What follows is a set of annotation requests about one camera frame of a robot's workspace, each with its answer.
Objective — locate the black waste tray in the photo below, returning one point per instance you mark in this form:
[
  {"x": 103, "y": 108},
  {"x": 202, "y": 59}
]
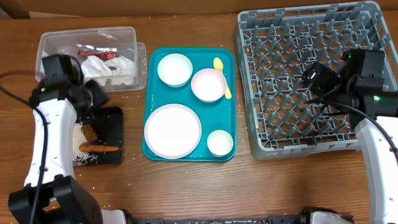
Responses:
[{"x": 107, "y": 123}]

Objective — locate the clear plastic bin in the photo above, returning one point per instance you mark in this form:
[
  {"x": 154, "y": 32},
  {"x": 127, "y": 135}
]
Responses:
[{"x": 122, "y": 38}]

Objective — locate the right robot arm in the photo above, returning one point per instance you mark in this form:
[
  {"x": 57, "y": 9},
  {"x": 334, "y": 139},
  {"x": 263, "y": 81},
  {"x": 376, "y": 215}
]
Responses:
[{"x": 357, "y": 90}]

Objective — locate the red snack wrapper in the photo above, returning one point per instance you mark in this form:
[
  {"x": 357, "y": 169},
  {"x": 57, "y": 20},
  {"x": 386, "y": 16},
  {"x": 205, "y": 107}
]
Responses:
[{"x": 101, "y": 52}]

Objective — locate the teal serving tray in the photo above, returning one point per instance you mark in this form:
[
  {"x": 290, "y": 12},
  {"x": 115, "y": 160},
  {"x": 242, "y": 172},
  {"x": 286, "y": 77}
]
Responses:
[{"x": 213, "y": 116}]

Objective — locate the grey dishwasher rack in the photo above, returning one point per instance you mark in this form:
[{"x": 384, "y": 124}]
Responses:
[{"x": 275, "y": 46}]

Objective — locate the yellow plastic spoon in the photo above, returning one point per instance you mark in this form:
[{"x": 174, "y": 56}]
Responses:
[{"x": 218, "y": 65}]

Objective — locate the small white bowl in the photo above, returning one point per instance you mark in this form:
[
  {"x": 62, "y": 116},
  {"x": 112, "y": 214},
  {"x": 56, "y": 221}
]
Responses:
[{"x": 175, "y": 70}]

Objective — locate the carrot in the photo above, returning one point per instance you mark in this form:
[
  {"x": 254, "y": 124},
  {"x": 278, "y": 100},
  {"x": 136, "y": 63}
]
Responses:
[{"x": 86, "y": 147}]

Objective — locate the white napkin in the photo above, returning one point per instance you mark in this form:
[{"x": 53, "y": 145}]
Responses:
[{"x": 117, "y": 71}]

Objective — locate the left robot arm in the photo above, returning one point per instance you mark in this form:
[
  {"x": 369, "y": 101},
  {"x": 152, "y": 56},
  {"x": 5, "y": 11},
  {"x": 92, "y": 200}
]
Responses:
[{"x": 50, "y": 193}]

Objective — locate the large white plate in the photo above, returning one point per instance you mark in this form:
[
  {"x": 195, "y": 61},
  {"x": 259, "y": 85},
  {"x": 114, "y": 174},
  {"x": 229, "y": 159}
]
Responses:
[{"x": 172, "y": 131}]

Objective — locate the pile of rice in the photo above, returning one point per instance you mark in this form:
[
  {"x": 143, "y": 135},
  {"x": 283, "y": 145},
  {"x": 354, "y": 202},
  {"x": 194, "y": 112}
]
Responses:
[{"x": 80, "y": 158}]

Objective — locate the white cup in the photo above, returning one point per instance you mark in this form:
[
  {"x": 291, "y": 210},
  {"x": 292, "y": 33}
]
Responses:
[{"x": 220, "y": 143}]

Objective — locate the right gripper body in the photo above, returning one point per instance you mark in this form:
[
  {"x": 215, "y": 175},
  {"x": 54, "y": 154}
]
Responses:
[{"x": 324, "y": 84}]

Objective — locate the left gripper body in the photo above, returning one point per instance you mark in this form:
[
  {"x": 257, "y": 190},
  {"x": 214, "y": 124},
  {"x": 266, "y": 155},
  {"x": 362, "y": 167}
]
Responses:
[{"x": 94, "y": 99}]

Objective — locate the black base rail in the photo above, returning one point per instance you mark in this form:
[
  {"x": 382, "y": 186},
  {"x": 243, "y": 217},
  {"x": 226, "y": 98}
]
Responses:
[{"x": 308, "y": 215}]

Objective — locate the white bowl with rice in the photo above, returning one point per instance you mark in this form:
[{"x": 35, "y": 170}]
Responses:
[{"x": 208, "y": 85}]

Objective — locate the brown food piece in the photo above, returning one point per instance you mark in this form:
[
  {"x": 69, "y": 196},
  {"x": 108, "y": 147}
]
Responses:
[{"x": 89, "y": 132}]

